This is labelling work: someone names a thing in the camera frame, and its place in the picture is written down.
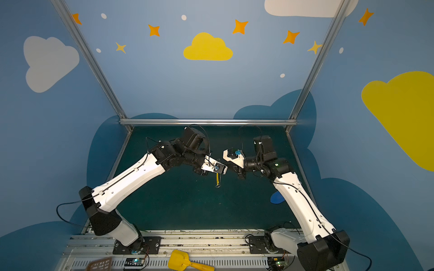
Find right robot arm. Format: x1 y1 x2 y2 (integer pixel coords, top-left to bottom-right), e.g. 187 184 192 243
223 135 350 271

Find aluminium frame rail back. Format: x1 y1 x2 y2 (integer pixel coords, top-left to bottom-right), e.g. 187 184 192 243
120 119 297 126

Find aluminium frame rail left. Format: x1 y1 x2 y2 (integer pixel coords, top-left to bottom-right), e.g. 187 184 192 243
50 0 133 180

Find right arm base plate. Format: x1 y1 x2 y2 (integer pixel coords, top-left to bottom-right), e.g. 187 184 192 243
244 234 284 254

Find aluminium frame rail right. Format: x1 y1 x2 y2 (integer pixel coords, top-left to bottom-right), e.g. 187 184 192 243
285 0 354 204

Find yellow plastic scoop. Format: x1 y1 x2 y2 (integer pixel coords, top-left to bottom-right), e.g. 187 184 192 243
168 250 215 271

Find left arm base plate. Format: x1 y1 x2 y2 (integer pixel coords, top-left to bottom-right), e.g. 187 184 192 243
113 237 162 255

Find grey keyring yellow handle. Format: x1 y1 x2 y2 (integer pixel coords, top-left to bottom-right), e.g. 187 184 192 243
216 173 221 188

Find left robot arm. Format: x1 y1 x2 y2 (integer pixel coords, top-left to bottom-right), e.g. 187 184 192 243
79 127 212 251

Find left controller board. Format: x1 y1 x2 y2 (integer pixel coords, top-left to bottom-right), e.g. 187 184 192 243
123 257 146 271

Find aluminium frame rail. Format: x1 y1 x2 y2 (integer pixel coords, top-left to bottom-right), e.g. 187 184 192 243
285 0 354 204
50 0 133 180
120 119 297 126

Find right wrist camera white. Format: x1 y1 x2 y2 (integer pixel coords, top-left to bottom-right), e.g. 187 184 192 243
223 148 245 169

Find right controller board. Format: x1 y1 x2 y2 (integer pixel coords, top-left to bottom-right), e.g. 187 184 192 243
267 257 289 271

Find brown perforated plate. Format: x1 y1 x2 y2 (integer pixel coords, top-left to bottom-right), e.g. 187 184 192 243
85 257 113 271

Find controller board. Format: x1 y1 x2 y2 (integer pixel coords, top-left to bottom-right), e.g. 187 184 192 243
123 257 146 271
267 257 289 271

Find blue trowel wooden handle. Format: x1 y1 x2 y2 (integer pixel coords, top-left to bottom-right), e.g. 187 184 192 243
270 192 285 204

